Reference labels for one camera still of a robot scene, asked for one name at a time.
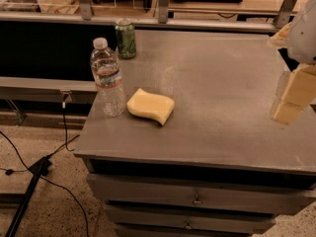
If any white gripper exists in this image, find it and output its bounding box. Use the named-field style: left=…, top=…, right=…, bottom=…
left=267, top=0, right=316, bottom=124

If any green soda can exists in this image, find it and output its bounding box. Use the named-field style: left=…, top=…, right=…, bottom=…
left=115, top=18, right=136, bottom=59

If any yellow sponge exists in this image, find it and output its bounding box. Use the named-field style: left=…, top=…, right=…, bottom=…
left=126, top=88, right=175, bottom=125

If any grey drawer cabinet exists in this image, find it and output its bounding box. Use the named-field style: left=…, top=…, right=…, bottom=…
left=75, top=31, right=316, bottom=237

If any clear plastic water bottle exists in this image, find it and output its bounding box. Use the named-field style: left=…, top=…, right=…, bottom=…
left=90, top=38, right=125, bottom=118

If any black floor bar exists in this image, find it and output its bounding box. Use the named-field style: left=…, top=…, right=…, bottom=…
left=5, top=157, right=51, bottom=237

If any top drawer metal handle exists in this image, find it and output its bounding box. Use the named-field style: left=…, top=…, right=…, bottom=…
left=192, top=195, right=202, bottom=206

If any drawer metal handle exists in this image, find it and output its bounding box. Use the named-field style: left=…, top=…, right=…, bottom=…
left=192, top=195, right=202, bottom=206
left=184, top=222, right=193, bottom=230

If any grey metal frame rail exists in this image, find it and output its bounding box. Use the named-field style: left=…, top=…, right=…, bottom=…
left=0, top=0, right=307, bottom=33

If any black floor cable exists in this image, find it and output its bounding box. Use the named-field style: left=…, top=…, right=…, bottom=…
left=0, top=92, right=90, bottom=237

